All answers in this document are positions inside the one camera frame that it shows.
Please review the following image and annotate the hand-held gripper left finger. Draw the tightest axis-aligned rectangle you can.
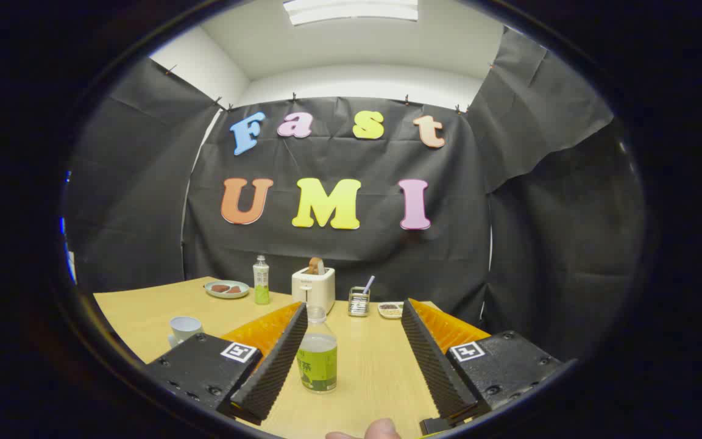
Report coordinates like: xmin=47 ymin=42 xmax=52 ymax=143
xmin=144 ymin=301 xmax=309 ymax=426

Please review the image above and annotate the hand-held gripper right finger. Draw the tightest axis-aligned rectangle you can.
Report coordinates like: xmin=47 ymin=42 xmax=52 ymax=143
xmin=401 ymin=298 xmax=565 ymax=429

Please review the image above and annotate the green label juice bottle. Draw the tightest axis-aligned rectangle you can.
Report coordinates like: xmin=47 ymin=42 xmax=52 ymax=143
xmin=296 ymin=306 xmax=338 ymax=394

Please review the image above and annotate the white cup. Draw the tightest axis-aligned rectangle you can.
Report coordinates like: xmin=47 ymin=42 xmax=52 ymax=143
xmin=168 ymin=316 xmax=204 ymax=348

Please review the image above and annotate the slim white label bottle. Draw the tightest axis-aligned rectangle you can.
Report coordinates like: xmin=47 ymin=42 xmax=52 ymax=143
xmin=253 ymin=255 xmax=271 ymax=305

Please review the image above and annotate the wooden table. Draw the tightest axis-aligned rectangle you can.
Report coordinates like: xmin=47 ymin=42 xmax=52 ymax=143
xmin=93 ymin=276 xmax=449 ymax=439

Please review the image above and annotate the white toaster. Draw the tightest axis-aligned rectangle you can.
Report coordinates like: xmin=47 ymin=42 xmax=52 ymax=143
xmin=291 ymin=266 xmax=336 ymax=315

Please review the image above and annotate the grey round plate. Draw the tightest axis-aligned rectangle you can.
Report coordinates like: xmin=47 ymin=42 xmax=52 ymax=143
xmin=204 ymin=280 xmax=250 ymax=299

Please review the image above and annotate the ceiling light panel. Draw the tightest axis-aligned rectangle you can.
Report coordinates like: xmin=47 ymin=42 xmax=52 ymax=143
xmin=283 ymin=0 xmax=419 ymax=26

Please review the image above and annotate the metal wire basket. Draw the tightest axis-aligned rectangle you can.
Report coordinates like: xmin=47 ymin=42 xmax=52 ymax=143
xmin=349 ymin=287 xmax=371 ymax=318

